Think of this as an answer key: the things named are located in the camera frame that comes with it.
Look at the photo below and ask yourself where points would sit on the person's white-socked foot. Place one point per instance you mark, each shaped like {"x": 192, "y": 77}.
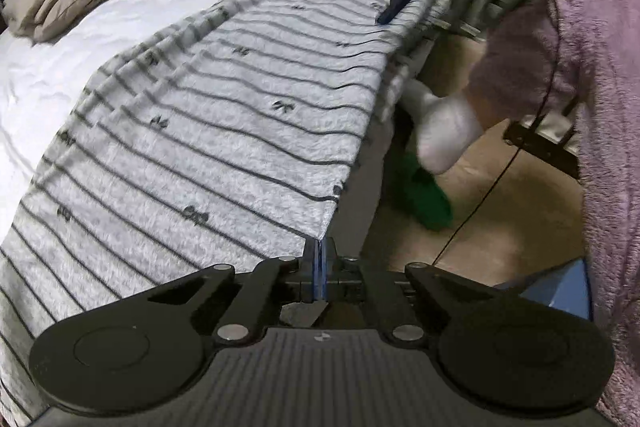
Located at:
{"x": 445, "y": 132}

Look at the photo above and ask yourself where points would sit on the black metal frame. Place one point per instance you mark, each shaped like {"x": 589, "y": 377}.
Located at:
{"x": 545, "y": 149}

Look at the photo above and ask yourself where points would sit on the purple fleece robe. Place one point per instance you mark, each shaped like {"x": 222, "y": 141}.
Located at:
{"x": 615, "y": 157}

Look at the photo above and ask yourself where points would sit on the blue box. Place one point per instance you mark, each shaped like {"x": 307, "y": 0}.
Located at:
{"x": 565, "y": 287}

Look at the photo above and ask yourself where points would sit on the grey striped garment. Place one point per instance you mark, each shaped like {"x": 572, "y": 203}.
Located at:
{"x": 200, "y": 132}

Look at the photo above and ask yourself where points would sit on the green slipper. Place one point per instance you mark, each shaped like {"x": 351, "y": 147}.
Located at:
{"x": 430, "y": 202}

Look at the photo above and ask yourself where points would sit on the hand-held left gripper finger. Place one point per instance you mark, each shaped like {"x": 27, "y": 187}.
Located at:
{"x": 314, "y": 267}
{"x": 324, "y": 267}

